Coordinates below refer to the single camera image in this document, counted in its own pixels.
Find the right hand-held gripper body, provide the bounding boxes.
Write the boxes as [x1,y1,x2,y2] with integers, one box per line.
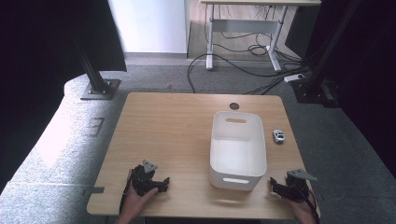
[279,169,318,202]

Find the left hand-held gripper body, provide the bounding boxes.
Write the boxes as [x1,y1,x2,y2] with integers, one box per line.
[128,159,159,197]

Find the silver toy car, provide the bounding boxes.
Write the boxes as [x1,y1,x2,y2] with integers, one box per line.
[273,129,286,145]

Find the white plastic storage bin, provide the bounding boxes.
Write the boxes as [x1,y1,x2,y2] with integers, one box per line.
[208,110,268,191]

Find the person's left hand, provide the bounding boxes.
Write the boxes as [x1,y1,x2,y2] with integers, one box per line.
[119,186,160,220]

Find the person's right hand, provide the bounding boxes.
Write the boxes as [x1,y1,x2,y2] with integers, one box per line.
[286,189,320,224]

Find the grey floor tape strip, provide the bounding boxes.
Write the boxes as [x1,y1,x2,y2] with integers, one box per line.
[82,186,106,197]

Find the black metal stand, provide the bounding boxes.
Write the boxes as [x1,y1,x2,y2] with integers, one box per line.
[74,38,121,101]
[290,0,363,108]

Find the white power strip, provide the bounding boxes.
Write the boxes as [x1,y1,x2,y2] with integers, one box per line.
[283,73,305,84]

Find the black curtain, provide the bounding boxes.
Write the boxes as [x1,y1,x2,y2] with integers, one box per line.
[285,0,396,179]
[0,0,128,190]

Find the white-framed background desk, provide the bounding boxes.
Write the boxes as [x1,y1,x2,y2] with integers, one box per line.
[199,0,322,73]

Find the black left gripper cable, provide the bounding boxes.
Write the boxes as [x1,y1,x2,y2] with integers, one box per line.
[119,168,135,214]

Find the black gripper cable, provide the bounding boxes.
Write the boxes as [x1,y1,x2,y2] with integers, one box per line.
[119,168,135,214]
[298,186,319,217]

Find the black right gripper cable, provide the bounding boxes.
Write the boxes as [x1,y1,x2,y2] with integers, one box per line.
[298,186,319,217]

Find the long black floor cable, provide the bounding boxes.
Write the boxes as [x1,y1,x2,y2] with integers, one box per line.
[186,53,302,94]

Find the tangled black cable bundle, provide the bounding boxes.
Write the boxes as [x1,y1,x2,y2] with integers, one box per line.
[218,31,311,68]

